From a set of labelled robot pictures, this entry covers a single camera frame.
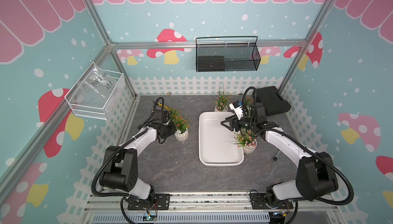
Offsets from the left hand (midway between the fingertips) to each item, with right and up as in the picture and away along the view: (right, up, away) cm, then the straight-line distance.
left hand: (175, 131), depth 92 cm
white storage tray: (+24, -10, 0) cm, 26 cm away
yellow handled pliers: (-11, +16, +20) cm, 28 cm away
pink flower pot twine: (+39, -3, -12) cm, 41 cm away
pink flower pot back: (+29, +19, +5) cm, 35 cm away
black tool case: (+68, +19, +20) cm, 74 cm away
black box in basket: (+21, +40, -3) cm, 46 cm away
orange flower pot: (+4, +6, -1) cm, 7 cm away
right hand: (+28, +7, -9) cm, 30 cm away
